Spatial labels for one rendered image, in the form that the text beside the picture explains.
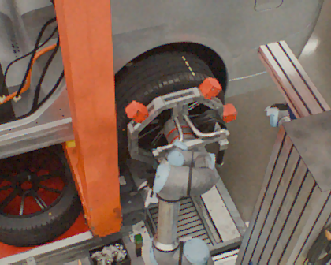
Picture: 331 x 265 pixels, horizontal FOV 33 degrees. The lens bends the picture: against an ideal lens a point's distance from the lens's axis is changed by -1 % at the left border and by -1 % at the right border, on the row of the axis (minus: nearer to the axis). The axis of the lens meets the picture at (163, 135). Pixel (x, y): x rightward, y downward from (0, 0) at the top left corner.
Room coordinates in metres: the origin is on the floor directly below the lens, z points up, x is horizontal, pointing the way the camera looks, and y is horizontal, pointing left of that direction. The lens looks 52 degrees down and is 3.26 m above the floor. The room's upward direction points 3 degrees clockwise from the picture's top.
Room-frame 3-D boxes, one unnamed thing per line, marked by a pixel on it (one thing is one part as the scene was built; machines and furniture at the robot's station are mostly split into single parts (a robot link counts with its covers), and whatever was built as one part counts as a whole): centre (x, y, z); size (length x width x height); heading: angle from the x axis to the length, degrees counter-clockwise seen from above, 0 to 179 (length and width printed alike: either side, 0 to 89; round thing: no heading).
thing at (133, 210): (1.83, 0.23, 0.26); 0.42 x 0.18 x 0.35; 24
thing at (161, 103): (1.92, -0.07, 0.85); 0.54 x 0.07 x 0.54; 114
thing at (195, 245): (1.10, -0.17, 0.98); 0.13 x 0.12 x 0.14; 87
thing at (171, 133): (1.86, -0.10, 0.85); 0.21 x 0.14 x 0.14; 24
